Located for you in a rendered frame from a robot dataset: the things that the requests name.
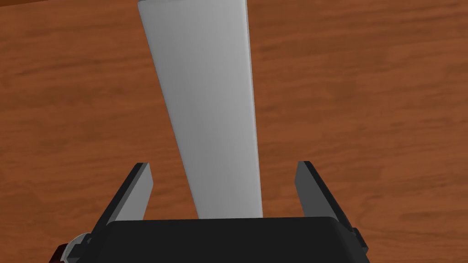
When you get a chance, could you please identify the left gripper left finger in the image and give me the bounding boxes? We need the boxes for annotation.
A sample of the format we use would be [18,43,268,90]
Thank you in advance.
[92,162,154,234]

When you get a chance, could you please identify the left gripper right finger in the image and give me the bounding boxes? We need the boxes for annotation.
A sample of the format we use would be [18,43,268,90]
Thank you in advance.
[294,160,356,234]

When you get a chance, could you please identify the grey bar handle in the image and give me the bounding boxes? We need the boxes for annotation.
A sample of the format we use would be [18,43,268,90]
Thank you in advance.
[137,0,264,220]

